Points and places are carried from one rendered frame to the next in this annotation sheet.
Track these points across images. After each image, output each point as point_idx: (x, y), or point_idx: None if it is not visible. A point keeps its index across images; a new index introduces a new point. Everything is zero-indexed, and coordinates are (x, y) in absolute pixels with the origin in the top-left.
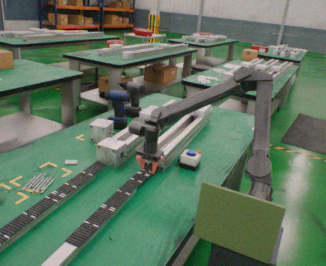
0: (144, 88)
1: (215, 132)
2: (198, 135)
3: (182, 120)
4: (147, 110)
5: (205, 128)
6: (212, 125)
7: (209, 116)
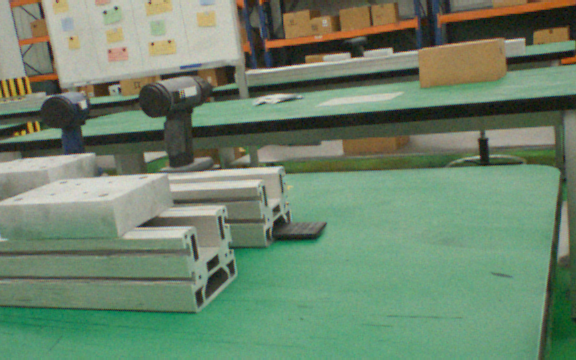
0: (155, 97)
1: None
2: None
3: None
4: (32, 160)
5: (44, 316)
6: (102, 328)
7: (160, 283)
